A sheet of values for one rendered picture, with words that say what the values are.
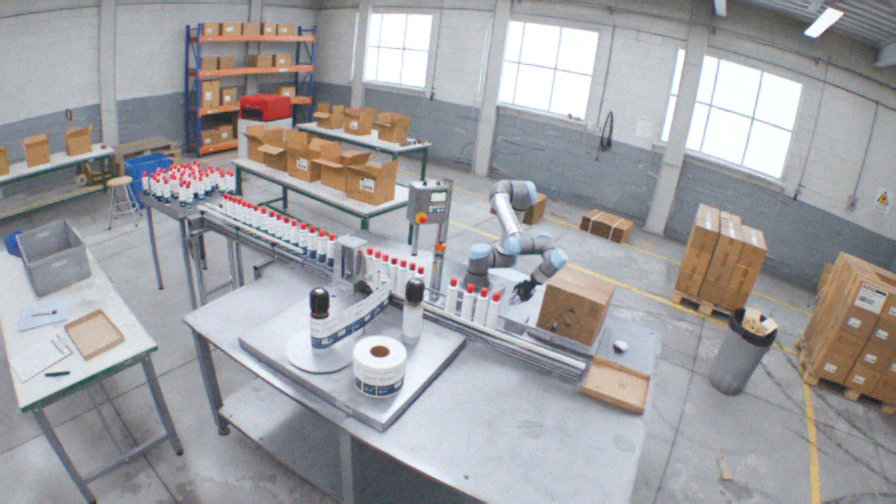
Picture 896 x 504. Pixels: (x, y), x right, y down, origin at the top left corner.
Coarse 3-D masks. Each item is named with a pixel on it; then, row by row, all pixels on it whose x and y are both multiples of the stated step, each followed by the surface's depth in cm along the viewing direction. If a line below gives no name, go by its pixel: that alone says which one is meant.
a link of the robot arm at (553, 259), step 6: (546, 252) 184; (552, 252) 181; (558, 252) 180; (564, 252) 183; (546, 258) 183; (552, 258) 180; (558, 258) 178; (564, 258) 179; (540, 264) 186; (546, 264) 182; (552, 264) 180; (558, 264) 179; (564, 264) 180; (540, 270) 184; (546, 270) 182; (552, 270) 182; (558, 270) 182; (546, 276) 184; (552, 276) 185
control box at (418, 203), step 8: (416, 184) 209; (432, 184) 212; (408, 192) 214; (416, 192) 206; (424, 192) 207; (408, 200) 214; (416, 200) 207; (424, 200) 209; (408, 208) 215; (416, 208) 209; (424, 208) 210; (408, 216) 216; (416, 216) 210; (432, 216) 214; (440, 216) 216; (416, 224) 212; (424, 224) 215
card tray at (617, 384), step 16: (592, 368) 200; (608, 368) 201; (624, 368) 198; (592, 384) 189; (608, 384) 190; (624, 384) 190; (640, 384) 191; (608, 400) 179; (624, 400) 175; (640, 400) 181
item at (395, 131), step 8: (384, 120) 626; (392, 120) 636; (400, 120) 599; (408, 120) 612; (384, 128) 613; (392, 128) 604; (400, 128) 609; (384, 136) 617; (392, 136) 608; (400, 136) 614
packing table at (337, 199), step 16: (240, 160) 466; (240, 176) 472; (272, 176) 423; (288, 176) 427; (304, 192) 398; (320, 192) 393; (336, 192) 397; (400, 192) 416; (272, 208) 504; (336, 208) 385; (352, 208) 366; (368, 208) 369; (384, 208) 377; (368, 224) 372
